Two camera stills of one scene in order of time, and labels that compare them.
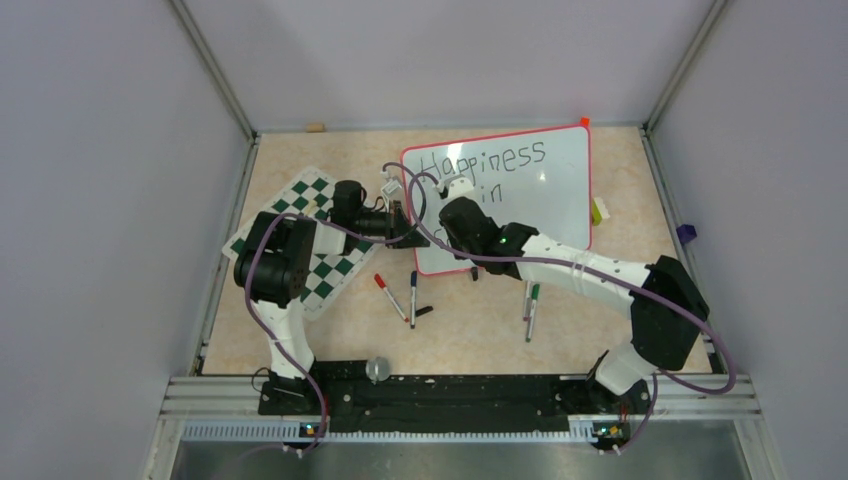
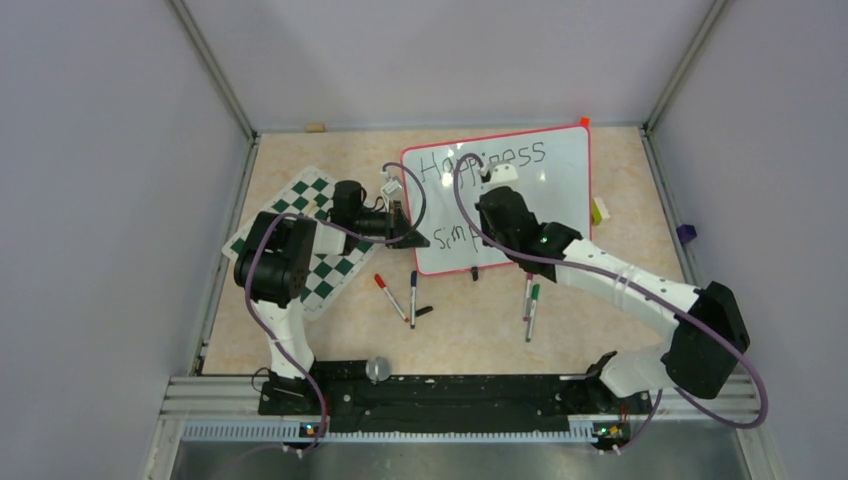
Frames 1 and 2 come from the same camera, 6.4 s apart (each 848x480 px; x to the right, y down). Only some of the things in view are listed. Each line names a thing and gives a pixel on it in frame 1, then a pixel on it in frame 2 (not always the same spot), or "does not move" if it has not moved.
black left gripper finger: [413, 239] does not move
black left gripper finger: [400, 222] does not move
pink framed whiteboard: [540, 179] does not move
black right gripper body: [461, 245] → [486, 227]
